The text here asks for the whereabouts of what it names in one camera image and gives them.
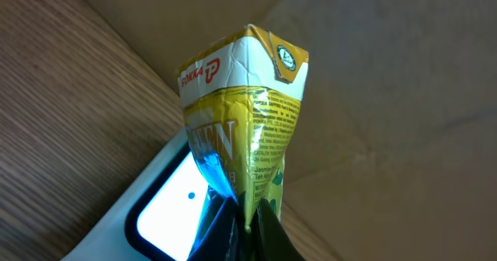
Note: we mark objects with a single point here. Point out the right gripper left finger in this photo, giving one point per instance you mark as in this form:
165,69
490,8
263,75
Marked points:
219,235

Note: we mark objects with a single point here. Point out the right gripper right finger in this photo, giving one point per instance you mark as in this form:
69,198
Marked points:
271,242

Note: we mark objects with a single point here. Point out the green tea carton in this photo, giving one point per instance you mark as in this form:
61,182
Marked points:
241,99

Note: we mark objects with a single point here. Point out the white barcode scanner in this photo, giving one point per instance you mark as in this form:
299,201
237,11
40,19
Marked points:
158,215

